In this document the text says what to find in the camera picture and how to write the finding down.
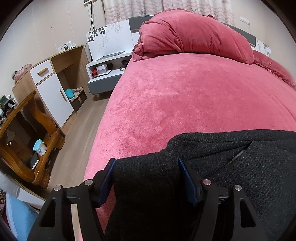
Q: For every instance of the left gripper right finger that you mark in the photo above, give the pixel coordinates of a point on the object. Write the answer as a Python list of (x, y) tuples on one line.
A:
[(192, 181)]

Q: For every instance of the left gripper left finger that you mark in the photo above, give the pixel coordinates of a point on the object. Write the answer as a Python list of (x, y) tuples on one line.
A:
[(103, 182)]

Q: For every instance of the black knitted garment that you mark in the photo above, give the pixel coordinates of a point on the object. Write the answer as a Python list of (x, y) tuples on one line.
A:
[(161, 195)]

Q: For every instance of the blue white mug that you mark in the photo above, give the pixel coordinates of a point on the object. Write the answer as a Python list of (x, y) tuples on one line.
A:
[(40, 148)]

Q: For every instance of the black storage box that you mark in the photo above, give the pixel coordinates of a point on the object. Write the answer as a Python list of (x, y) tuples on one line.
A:
[(79, 97)]

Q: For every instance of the carved wooden chair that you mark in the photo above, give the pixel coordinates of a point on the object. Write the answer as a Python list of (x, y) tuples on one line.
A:
[(26, 124)]

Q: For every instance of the blue cushion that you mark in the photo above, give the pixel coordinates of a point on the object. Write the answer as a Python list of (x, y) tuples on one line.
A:
[(21, 217)]

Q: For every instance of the pink bed cover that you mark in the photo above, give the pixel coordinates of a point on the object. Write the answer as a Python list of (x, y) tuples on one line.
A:
[(161, 97)]

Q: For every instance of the teal object in cabinet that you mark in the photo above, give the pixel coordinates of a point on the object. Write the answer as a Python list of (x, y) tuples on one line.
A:
[(70, 93)]

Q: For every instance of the wooden white cabinet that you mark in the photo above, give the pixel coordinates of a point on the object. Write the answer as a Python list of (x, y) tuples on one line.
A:
[(50, 78)]

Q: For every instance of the white grey nightstand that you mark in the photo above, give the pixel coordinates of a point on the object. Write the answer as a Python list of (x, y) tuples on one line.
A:
[(111, 49)]

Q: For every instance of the pink basket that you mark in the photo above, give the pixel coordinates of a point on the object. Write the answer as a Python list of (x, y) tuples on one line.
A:
[(18, 74)]

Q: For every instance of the flat pink pillow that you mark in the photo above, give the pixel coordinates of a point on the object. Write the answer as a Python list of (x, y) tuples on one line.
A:
[(274, 68)]

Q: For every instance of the large pink pillow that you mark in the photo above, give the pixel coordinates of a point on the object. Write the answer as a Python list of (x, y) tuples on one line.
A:
[(180, 31)]

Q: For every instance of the patterned white curtain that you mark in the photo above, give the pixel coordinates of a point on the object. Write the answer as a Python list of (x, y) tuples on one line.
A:
[(119, 10)]

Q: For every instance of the wall power socket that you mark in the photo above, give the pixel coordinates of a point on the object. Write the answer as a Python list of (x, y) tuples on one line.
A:
[(66, 46)]

